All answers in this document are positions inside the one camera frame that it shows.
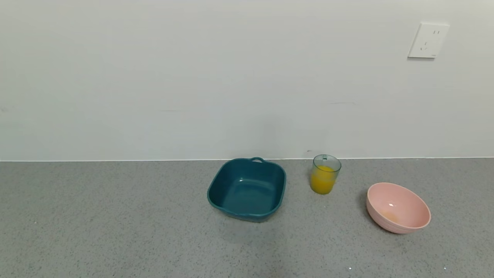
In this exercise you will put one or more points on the ribbed clear glass cup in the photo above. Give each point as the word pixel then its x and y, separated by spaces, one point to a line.
pixel 326 163

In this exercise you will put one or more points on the orange juice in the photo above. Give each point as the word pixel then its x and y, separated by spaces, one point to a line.
pixel 322 181

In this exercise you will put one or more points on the teal square tray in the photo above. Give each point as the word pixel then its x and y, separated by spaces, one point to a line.
pixel 231 181

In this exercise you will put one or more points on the pink bowl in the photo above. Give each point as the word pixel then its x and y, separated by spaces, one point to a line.
pixel 397 212

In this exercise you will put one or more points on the white wall socket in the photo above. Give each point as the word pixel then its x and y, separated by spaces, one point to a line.
pixel 428 40

